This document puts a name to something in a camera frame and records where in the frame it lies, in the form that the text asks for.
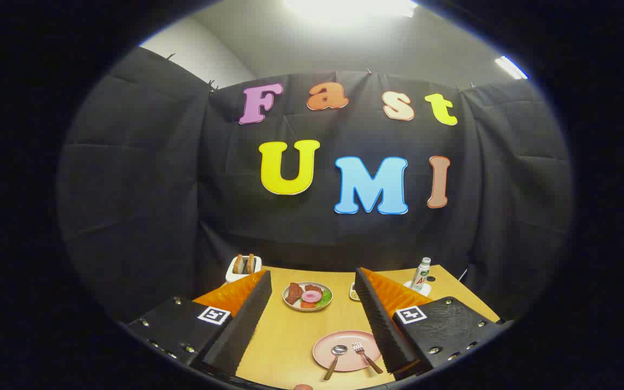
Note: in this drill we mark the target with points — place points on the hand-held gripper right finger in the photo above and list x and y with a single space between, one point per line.
379 319

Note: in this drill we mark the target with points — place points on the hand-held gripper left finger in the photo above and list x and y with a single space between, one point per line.
247 319

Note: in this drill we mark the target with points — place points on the white divided bean tray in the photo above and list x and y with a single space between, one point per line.
353 292

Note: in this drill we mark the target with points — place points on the grey oval food plate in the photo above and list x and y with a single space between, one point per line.
290 306

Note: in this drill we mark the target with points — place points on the white toaster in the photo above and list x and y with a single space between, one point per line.
232 276

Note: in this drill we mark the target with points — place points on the pink round plate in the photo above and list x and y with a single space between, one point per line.
351 360

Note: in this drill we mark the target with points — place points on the white square coaster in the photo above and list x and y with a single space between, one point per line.
423 291

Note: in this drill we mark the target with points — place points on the long brown meat patty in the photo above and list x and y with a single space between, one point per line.
294 292

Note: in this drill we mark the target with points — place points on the toast slice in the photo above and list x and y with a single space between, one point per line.
250 262
239 264

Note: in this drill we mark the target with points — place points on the green lettuce leaf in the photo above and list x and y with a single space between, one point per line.
325 298

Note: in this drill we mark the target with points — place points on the orange carrot slice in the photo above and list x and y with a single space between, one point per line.
307 305

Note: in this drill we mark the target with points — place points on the white bottle with green cap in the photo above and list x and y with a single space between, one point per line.
421 273

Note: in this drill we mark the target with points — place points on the pink ham slice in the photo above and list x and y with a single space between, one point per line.
311 296

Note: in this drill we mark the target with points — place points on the small brown meat patty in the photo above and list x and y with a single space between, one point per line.
313 288

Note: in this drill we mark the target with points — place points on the small ceiling light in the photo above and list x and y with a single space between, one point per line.
511 67

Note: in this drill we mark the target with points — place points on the large ceiling light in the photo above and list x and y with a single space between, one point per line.
350 6

